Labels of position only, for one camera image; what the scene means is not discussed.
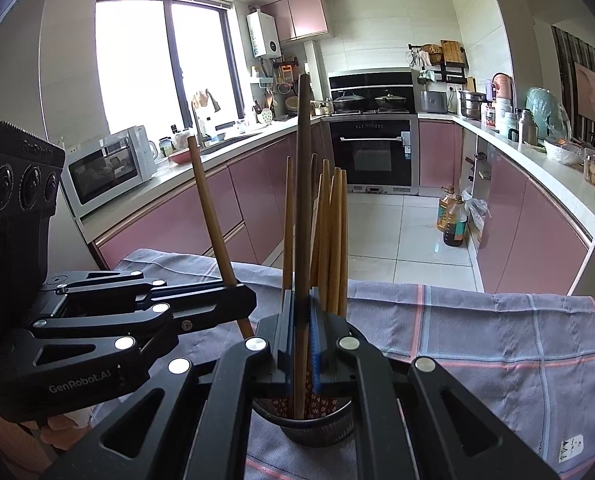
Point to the pink base cabinets peninsula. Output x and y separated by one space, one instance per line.
527 240

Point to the white bowl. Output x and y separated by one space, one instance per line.
562 152

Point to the white wall water heater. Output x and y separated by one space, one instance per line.
263 35

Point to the metal sink faucet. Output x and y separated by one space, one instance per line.
196 125

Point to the dark wooden chopstick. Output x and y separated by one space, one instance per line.
303 185

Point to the black built-in stove oven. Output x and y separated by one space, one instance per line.
372 155

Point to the black pot with lid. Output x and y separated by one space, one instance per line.
391 101

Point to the black wok with lid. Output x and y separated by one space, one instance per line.
348 102

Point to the wooden cutting board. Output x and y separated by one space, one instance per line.
451 52

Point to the plastic bag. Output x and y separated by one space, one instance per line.
476 210

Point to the stainless steel pot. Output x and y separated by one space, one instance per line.
471 105

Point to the black wall rack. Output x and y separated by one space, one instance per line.
452 75

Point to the teal mesh food cover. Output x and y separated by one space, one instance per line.
547 110

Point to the pink base cabinets with sink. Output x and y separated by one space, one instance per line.
257 200

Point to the purple small appliance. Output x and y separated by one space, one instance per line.
488 91

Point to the person's left hand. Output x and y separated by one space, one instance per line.
7 440

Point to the white toaster oven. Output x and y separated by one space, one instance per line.
102 172

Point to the bunch of floral-end chopsticks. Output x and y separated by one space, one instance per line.
335 235

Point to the hanging frying pan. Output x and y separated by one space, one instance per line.
283 87

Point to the light wooden chopstick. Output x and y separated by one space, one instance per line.
212 220

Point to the pink bowl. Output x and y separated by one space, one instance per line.
182 158

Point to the pink kettle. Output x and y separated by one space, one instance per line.
502 87

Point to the silver toaster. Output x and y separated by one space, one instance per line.
434 102

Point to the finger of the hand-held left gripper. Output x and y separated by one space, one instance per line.
217 305
102 282

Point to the grey plaid tablecloth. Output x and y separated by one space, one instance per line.
477 360

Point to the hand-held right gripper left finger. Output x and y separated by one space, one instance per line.
288 350

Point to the black mesh chopstick holder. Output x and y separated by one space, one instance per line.
302 432

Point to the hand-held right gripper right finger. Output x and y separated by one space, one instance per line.
317 350

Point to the pink wall cabinet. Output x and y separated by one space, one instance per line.
302 15

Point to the kitchen window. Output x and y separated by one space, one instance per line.
137 60

